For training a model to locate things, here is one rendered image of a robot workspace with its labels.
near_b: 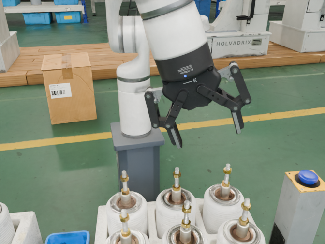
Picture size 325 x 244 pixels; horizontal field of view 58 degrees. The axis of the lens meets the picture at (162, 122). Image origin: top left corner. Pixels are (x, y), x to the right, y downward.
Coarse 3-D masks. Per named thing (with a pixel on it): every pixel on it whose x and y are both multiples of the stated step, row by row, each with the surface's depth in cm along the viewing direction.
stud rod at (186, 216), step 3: (186, 201) 55; (189, 201) 55; (186, 204) 55; (189, 204) 55; (186, 207) 55; (189, 207) 56; (186, 213) 56; (186, 216) 56; (186, 219) 57; (186, 222) 57; (183, 228) 58
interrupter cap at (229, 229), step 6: (228, 222) 63; (234, 222) 63; (228, 228) 62; (234, 228) 62; (252, 228) 62; (228, 234) 60; (234, 234) 61; (252, 234) 61; (258, 234) 60; (228, 240) 59; (234, 240) 59; (240, 240) 59; (246, 240) 59; (252, 240) 59; (258, 240) 59
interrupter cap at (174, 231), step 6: (174, 228) 62; (192, 228) 62; (168, 234) 60; (174, 234) 61; (192, 234) 61; (198, 234) 60; (168, 240) 59; (174, 240) 59; (192, 240) 60; (198, 240) 59
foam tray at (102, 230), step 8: (200, 200) 80; (104, 208) 77; (152, 208) 77; (200, 208) 79; (104, 216) 75; (152, 216) 75; (200, 216) 75; (248, 216) 75; (104, 224) 72; (152, 224) 72; (200, 224) 72; (96, 232) 70; (104, 232) 70; (152, 232) 70; (96, 240) 68; (104, 240) 68; (152, 240) 68; (160, 240) 68; (208, 240) 68; (216, 240) 68
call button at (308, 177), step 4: (300, 172) 66; (304, 172) 66; (308, 172) 66; (312, 172) 66; (300, 176) 66; (304, 176) 65; (308, 176) 65; (312, 176) 65; (316, 176) 65; (300, 180) 66; (304, 180) 65; (308, 180) 64; (312, 180) 64; (316, 180) 64
